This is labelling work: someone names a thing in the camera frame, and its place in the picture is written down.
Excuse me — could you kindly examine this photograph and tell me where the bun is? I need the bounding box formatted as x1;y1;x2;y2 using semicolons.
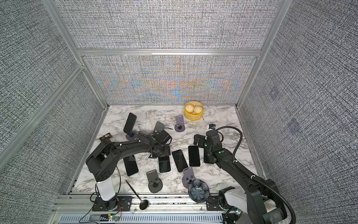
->
185;104;194;113
193;105;203;114

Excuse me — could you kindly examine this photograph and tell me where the aluminium front rail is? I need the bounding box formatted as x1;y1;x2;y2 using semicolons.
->
48;193;251;224

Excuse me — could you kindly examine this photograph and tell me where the dark grey front stand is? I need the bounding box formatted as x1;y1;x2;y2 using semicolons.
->
146;170;163;193

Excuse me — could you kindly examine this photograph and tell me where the dark flower-shaped bowl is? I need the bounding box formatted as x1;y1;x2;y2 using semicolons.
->
188;180;210;203

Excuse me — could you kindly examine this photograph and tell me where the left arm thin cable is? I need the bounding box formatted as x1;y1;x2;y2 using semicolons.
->
78;165;122;224

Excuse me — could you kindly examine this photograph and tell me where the wooden base phone stand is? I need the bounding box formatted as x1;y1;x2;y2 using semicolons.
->
153;121;165;134

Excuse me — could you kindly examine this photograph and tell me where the teal-edged black phone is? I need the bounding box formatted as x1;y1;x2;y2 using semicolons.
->
123;155;139;176

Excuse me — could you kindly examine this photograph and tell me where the purple front phone stand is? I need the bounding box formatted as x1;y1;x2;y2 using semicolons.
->
182;167;196;189

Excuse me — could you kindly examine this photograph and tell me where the black snack packet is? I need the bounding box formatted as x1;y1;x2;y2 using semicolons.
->
99;133;112;141

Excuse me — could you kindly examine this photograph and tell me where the yellow steamer basket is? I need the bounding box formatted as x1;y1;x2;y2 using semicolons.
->
184;101;205;121

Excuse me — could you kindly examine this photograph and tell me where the black ladle spoon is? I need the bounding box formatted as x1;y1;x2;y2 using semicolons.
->
126;180;149;211

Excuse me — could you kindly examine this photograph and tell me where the right bun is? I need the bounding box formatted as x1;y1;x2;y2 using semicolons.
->
193;105;203;114

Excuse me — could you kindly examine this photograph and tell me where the cracked black phone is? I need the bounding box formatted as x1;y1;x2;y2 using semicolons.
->
158;156;171;173

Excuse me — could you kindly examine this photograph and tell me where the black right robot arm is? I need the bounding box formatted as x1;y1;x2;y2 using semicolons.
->
194;127;296;224

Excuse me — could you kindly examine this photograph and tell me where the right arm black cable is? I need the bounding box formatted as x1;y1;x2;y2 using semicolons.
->
215;125;297;224

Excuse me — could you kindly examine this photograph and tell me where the blue-edged phone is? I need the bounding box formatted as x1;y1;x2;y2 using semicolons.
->
124;113;137;135

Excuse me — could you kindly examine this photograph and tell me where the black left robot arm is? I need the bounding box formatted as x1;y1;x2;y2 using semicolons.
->
85;131;172;211

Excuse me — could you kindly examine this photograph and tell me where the purple-grey back stand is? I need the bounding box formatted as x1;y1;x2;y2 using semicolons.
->
174;115;186;133

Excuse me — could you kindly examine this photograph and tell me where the left bun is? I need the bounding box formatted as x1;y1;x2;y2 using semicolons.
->
185;104;194;113

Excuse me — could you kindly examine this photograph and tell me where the purple-edged black phone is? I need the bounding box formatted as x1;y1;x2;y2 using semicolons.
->
172;150;188;172

